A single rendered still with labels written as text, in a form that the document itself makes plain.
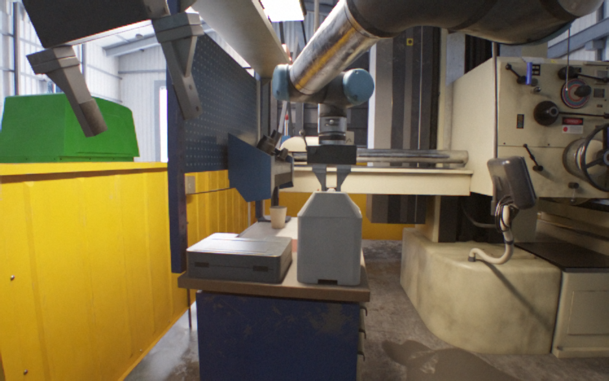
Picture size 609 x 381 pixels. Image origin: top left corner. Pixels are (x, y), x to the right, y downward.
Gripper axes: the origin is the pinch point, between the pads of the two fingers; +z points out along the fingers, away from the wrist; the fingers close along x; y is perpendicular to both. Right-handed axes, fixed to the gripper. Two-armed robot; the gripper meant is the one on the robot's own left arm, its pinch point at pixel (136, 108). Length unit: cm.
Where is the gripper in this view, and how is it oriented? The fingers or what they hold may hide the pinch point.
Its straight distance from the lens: 40.4
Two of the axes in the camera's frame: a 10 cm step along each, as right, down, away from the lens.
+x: -9.8, 1.0, 1.6
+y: 0.9, -4.8, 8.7
